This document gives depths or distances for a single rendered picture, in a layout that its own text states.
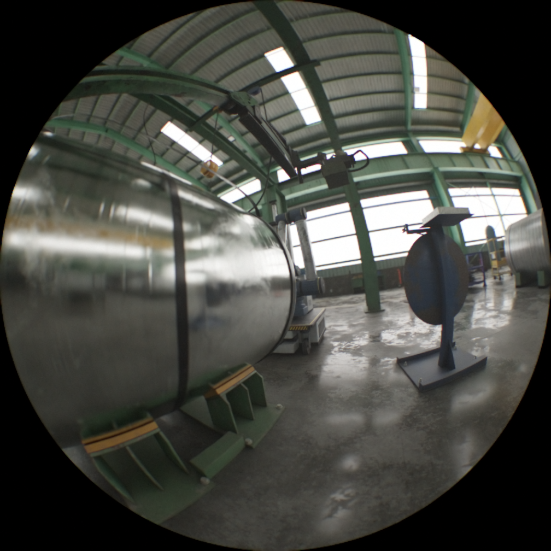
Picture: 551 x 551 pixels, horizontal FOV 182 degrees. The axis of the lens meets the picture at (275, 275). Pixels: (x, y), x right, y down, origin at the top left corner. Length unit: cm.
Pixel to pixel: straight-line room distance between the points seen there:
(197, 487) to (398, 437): 82
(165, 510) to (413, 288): 163
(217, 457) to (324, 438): 47
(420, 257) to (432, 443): 107
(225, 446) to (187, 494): 29
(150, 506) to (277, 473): 51
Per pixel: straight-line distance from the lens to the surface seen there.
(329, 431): 97
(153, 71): 101
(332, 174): 132
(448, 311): 135
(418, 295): 128
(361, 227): 413
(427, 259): 134
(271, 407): 113
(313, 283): 195
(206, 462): 81
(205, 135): 381
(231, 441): 87
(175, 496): 84
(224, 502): 79
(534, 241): 434
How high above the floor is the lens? 71
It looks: 5 degrees up
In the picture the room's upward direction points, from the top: 7 degrees counter-clockwise
